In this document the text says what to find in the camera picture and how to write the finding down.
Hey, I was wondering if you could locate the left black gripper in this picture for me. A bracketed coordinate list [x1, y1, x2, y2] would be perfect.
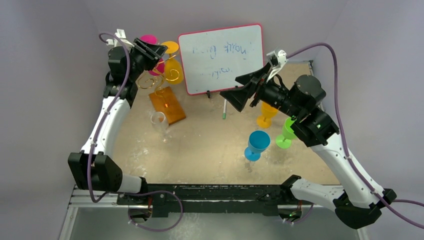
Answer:
[128, 39, 167, 82]

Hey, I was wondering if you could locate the pink plastic wine glass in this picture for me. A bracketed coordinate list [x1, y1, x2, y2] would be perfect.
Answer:
[140, 34, 165, 76]

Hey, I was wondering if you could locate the yellow plastic wine glass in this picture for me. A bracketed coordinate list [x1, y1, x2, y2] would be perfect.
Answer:
[161, 41, 184, 85]

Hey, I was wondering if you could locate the gold wire wine glass rack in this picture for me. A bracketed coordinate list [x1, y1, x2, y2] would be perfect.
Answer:
[136, 73, 186, 125]

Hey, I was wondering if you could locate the blue plastic wine glass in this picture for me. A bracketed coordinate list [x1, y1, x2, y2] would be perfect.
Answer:
[244, 130, 271, 162]

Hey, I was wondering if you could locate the clear wine glass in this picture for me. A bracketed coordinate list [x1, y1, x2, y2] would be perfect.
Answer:
[150, 111, 171, 143]

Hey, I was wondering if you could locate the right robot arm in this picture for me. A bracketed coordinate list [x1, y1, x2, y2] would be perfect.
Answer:
[220, 64, 397, 229]

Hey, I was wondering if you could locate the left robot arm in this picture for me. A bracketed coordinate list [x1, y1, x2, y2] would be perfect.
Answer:
[67, 38, 167, 205]

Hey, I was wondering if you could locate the orange plastic wine glass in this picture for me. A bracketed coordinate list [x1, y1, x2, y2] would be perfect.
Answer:
[256, 102, 279, 129]

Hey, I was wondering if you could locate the green plastic wine glass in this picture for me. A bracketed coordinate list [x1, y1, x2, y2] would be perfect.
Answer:
[275, 117, 297, 149]

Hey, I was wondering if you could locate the green whiteboard marker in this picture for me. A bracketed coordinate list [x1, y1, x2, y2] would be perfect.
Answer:
[222, 99, 228, 120]

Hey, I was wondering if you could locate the pink framed whiteboard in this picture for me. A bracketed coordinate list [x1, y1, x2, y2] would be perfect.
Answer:
[178, 23, 264, 96]

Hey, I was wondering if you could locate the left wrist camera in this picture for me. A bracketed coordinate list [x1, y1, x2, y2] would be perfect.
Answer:
[106, 28, 134, 50]

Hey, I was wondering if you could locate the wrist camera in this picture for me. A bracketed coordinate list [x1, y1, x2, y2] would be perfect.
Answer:
[106, 28, 134, 50]
[266, 48, 288, 82]

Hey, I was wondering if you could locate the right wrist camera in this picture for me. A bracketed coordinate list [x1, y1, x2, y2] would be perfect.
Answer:
[266, 48, 288, 82]

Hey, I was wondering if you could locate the black aluminium base frame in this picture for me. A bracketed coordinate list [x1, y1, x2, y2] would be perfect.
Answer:
[67, 183, 345, 220]

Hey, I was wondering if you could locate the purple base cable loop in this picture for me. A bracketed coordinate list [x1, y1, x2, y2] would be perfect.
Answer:
[127, 190, 184, 232]

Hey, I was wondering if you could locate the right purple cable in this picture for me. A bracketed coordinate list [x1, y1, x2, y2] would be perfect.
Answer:
[286, 42, 424, 230]

